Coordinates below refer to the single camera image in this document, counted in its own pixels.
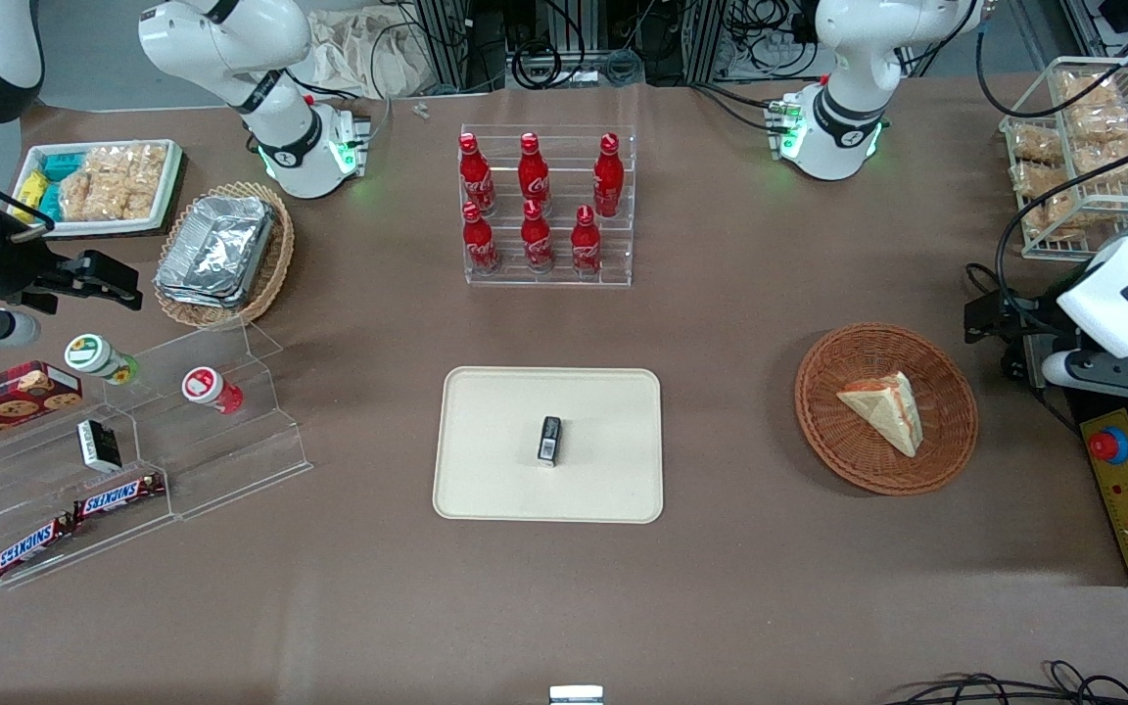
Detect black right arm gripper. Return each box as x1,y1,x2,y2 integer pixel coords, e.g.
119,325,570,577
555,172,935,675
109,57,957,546
0,220,145,314

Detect beige plastic tray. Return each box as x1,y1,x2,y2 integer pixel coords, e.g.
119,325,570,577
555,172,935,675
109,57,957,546
433,367,664,524

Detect beige cloth bag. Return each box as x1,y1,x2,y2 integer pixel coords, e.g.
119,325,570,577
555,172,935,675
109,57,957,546
302,8,430,101

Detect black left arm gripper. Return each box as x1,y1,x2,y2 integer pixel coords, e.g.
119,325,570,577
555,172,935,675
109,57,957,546
964,291,1079,346

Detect clear acrylic bottle rack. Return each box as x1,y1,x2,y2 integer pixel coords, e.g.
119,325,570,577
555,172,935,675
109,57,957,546
459,124,636,289

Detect red cookie box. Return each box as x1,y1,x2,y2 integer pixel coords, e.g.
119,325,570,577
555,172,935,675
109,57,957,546
0,359,84,454

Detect red cola bottle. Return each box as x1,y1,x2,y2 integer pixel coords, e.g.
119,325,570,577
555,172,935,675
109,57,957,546
458,132,497,217
461,201,502,276
570,205,605,278
592,132,627,219
520,199,556,274
517,132,553,217

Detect stack of foil trays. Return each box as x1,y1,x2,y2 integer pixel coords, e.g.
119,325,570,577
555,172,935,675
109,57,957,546
154,195,277,310

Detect triangular sandwich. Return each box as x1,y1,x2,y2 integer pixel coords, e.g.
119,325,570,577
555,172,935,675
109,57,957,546
836,370,921,458

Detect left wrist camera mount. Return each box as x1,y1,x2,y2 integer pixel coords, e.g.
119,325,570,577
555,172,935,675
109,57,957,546
1042,333,1128,405

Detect coiled black cable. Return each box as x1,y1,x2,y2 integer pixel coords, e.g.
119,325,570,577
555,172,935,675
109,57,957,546
509,39,566,91

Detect aluminium frame post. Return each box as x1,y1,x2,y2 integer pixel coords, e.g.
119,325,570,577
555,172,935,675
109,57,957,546
415,0,508,95

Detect red lid drink bottle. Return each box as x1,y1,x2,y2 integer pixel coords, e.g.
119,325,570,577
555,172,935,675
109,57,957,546
181,365,245,416

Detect white rectangular snack tray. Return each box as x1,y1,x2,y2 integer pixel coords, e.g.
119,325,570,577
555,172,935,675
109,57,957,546
11,139,184,239

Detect clear bag of rice crackers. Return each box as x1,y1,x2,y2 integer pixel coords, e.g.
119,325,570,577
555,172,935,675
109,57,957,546
1057,70,1128,109
1010,125,1064,165
1075,137,1128,185
1026,191,1118,239
1012,161,1076,199
1065,102,1128,145
59,144,169,223

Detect light oval wicker basket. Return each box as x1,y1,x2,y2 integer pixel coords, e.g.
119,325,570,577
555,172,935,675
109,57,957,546
153,181,297,330

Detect brown round wicker basket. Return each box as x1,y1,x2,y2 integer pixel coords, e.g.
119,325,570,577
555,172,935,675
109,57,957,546
795,323,979,496

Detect green lid drink bottle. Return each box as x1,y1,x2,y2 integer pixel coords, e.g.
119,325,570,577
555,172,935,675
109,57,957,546
64,333,140,386

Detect clear acrylic stepped display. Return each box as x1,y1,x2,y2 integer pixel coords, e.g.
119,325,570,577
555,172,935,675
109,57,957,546
0,318,314,590

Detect black and white small box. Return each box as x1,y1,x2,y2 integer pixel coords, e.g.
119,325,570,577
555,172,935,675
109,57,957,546
76,418,123,474

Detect Snickers chocolate bar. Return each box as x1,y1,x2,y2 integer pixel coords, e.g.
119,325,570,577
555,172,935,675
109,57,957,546
71,472,167,521
0,513,76,582

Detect black floor cables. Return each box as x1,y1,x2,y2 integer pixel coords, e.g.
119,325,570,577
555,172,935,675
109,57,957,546
882,659,1128,705

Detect white wire rack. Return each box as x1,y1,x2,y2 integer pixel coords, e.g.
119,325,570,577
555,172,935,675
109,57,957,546
999,56,1128,262

